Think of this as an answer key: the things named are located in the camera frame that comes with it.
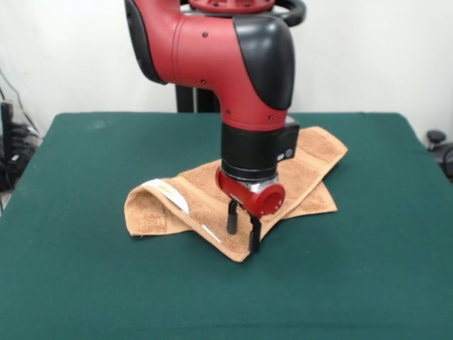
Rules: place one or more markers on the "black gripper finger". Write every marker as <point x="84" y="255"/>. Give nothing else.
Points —
<point x="233" y="217"/>
<point x="255" y="233"/>

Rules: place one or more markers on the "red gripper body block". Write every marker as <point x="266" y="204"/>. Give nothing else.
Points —
<point x="258" y="200"/>

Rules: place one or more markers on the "tan terry towel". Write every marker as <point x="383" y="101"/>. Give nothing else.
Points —
<point x="311" y="163"/>

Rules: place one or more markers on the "red robot base disc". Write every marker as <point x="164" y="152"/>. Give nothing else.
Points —
<point x="230" y="5"/>

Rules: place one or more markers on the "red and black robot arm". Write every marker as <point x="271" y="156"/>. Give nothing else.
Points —
<point x="226" y="71"/>

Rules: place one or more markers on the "dark green table cloth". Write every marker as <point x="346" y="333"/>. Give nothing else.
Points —
<point x="106" y="283"/>

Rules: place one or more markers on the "round black knob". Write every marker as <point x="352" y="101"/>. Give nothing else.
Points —
<point x="435" y="136"/>

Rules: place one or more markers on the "dark grey chair base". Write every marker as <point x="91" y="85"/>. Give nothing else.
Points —
<point x="446" y="159"/>

